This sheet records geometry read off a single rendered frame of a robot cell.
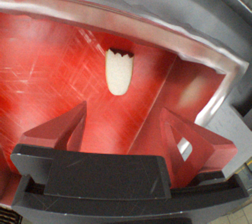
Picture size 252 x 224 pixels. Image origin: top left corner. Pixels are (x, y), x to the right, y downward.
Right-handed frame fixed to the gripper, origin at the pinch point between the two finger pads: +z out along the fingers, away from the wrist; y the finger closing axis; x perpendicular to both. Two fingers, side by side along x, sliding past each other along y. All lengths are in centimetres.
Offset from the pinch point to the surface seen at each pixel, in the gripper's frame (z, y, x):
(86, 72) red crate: 8.8, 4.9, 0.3
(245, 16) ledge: 7.6, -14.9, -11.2
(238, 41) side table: 9.7, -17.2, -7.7
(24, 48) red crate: 8.6, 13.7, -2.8
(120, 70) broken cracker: 8.0, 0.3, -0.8
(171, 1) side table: 9.4, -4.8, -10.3
